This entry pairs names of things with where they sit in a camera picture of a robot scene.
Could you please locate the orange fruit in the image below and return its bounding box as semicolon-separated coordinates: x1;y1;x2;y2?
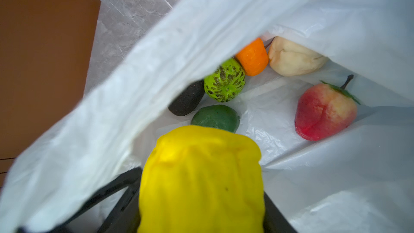
236;38;269;77

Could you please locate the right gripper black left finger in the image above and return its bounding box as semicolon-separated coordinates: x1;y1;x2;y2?
16;167;143;233

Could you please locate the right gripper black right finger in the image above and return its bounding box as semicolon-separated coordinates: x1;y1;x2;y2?
263;193;297;233

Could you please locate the yellow lemon fruit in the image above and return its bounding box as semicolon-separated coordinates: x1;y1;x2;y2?
138;126;265;233

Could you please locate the dark green fruit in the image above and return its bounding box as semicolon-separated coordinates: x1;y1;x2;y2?
190;105;240;133

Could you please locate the dark avocado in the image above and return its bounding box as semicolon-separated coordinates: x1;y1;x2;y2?
168;80;205;117

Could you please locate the white plastic bag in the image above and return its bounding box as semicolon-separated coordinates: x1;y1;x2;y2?
1;0;414;233

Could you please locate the red peach fruit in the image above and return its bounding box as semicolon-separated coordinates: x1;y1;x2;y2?
294;74;360;141

